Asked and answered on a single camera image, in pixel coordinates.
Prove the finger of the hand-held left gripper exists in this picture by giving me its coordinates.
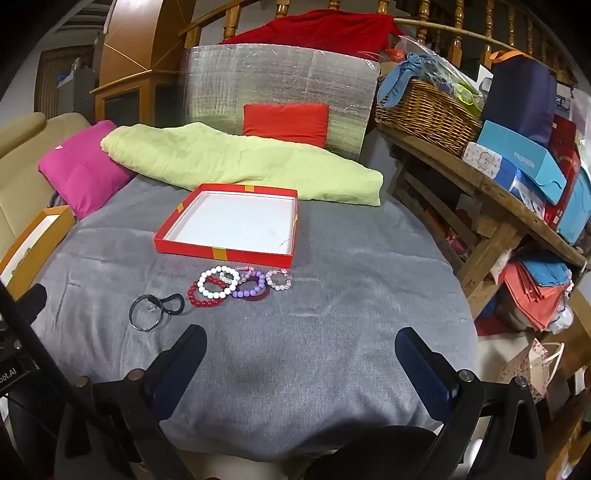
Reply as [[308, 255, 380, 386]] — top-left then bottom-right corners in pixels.
[[8, 284, 48, 329]]

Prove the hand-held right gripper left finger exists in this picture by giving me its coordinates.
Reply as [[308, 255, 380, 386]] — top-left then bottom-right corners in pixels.
[[55, 324, 208, 480]]

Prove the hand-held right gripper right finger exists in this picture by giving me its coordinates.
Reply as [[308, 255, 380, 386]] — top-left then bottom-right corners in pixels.
[[394, 327, 548, 480]]

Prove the black hair tie with ring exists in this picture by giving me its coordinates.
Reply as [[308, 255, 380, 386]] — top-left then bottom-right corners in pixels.
[[145, 293, 185, 318]]

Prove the red bead bracelet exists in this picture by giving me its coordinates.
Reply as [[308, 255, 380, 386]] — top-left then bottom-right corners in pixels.
[[187, 275, 225, 309]]

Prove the grey bangle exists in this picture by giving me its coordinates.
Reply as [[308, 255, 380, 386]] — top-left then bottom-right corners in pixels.
[[129, 294, 163, 332]]

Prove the purple bead bracelet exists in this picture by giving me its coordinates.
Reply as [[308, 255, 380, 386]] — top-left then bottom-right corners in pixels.
[[232, 271, 267, 298]]

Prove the white bead bracelet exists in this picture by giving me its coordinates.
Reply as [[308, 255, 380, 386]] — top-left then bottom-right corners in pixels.
[[197, 266, 237, 298]]

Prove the pink and clear bead bracelet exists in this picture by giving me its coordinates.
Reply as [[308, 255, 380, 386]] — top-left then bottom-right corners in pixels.
[[219, 265, 257, 284], [265, 269, 293, 291]]

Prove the red cardboard box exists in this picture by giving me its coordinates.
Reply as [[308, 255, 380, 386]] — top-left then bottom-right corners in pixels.
[[154, 183, 299, 268]]

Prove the orange box lid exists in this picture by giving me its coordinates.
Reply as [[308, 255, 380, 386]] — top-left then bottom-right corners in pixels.
[[0, 205, 77, 301]]

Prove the grey blanket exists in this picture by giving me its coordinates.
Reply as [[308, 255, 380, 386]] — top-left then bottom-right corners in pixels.
[[30, 178, 478, 462]]

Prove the patterned paper gift bag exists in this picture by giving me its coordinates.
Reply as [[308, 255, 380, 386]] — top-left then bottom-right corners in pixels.
[[496, 339, 565, 402]]

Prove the beige sofa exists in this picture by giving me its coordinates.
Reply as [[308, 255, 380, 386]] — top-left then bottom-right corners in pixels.
[[0, 112, 90, 259]]

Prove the stack of folded cloths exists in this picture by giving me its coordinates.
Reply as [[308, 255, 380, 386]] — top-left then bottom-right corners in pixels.
[[503, 261, 573, 333]]

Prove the magenta pillow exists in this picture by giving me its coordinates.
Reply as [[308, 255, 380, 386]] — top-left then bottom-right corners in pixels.
[[38, 120, 137, 221]]

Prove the wooden bench shelf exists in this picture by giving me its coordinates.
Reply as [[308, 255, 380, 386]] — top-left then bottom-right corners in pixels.
[[379, 122, 591, 319]]

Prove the grey storage cabinet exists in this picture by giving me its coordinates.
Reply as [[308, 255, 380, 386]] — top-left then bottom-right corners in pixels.
[[58, 60, 100, 123]]

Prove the white patterned box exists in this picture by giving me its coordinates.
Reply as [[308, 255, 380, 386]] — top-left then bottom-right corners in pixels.
[[462, 141, 518, 190]]

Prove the light green blanket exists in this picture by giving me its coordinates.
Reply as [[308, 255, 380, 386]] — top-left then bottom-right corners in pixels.
[[100, 122, 384, 207]]

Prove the teal box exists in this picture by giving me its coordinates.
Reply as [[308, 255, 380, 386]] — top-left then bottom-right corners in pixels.
[[556, 166, 591, 245]]

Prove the light blue box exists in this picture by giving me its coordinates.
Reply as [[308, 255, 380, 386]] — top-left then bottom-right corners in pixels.
[[475, 121, 568, 206]]

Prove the red gift box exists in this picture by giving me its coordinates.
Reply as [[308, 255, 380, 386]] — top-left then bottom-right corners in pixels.
[[545, 115, 583, 227]]

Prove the wicker basket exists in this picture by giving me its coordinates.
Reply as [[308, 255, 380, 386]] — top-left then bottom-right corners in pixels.
[[375, 78, 483, 158]]

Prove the red pillow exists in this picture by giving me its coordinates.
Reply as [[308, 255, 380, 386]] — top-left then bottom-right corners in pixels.
[[242, 104, 330, 149]]

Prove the wooden cabinet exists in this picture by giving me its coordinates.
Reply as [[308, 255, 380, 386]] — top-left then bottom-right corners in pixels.
[[90, 0, 195, 127]]

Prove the blue cloth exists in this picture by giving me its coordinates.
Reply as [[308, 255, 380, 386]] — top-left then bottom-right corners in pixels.
[[378, 54, 444, 107]]

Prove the navy bag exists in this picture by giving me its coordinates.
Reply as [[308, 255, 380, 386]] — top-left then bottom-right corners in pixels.
[[480, 51, 558, 148]]

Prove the silver foil insulation panel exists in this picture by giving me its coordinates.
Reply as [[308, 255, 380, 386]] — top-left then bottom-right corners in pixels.
[[182, 44, 382, 164]]

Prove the wooden railing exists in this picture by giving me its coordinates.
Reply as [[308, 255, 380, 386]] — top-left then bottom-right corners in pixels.
[[180, 0, 578, 84]]

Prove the red cloth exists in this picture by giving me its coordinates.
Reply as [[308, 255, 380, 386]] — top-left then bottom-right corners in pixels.
[[221, 9, 402, 52]]

